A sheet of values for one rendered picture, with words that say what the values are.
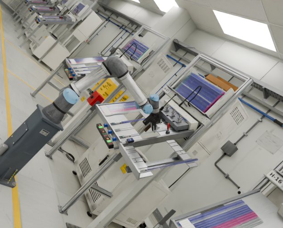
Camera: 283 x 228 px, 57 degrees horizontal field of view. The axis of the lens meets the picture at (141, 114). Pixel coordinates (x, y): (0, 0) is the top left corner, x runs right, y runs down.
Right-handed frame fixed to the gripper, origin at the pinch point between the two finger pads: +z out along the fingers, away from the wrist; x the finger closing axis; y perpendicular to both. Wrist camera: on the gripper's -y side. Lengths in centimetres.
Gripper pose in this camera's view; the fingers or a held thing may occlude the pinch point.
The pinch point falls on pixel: (153, 131)
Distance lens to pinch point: 229.5
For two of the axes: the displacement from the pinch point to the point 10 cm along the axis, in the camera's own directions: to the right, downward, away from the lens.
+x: -4.3, -4.8, 7.7
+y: 9.0, -2.8, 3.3
